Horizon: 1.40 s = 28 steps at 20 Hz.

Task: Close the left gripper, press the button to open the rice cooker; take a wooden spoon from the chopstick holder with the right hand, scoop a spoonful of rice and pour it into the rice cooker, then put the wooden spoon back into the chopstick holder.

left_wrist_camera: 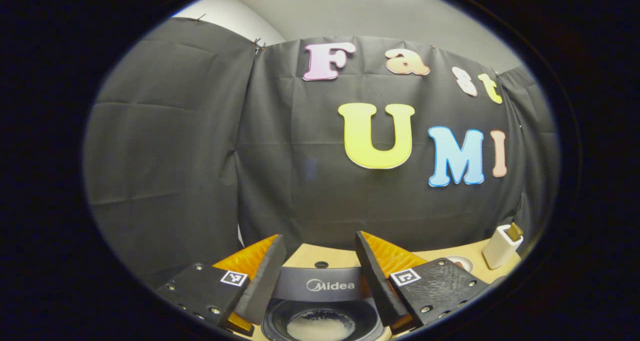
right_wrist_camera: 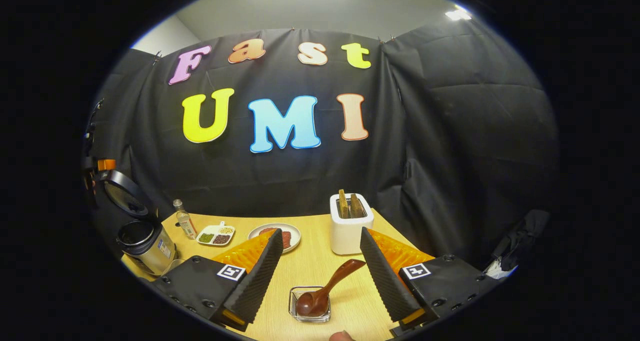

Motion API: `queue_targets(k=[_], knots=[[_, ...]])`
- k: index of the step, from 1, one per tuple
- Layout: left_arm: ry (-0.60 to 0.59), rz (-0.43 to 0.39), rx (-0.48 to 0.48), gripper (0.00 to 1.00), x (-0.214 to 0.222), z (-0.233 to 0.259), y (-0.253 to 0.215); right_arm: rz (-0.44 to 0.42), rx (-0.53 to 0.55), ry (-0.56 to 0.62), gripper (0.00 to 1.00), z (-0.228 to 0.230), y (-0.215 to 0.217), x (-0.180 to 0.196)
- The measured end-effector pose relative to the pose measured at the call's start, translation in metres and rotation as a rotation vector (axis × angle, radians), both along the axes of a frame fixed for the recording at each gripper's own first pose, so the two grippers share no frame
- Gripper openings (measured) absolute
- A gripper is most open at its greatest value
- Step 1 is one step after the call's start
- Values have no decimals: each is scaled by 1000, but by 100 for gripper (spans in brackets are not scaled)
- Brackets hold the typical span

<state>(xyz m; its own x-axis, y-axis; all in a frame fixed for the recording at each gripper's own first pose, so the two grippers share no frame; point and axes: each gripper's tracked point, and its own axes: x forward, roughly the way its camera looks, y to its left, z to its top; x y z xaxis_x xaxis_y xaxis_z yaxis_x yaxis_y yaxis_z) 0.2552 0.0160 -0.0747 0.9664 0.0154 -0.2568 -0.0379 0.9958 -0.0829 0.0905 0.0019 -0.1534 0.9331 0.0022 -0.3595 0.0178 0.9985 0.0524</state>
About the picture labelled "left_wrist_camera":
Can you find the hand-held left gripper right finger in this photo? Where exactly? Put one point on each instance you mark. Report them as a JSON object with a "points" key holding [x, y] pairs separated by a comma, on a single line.
{"points": [[375, 281]]}

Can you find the white chopstick holder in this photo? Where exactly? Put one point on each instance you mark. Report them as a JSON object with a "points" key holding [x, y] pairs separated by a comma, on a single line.
{"points": [[500, 248]]}

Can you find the black rice cooker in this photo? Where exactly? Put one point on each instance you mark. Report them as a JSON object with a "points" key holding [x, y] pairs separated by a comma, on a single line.
{"points": [[300, 286]]}

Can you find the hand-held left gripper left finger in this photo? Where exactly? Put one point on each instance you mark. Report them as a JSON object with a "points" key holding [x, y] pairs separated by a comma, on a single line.
{"points": [[265, 286]]}

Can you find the white round plate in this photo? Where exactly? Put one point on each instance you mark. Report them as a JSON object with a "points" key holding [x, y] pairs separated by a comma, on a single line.
{"points": [[465, 262]]}

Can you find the white rice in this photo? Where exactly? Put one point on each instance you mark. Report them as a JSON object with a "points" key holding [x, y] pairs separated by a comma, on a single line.
{"points": [[320, 326]]}

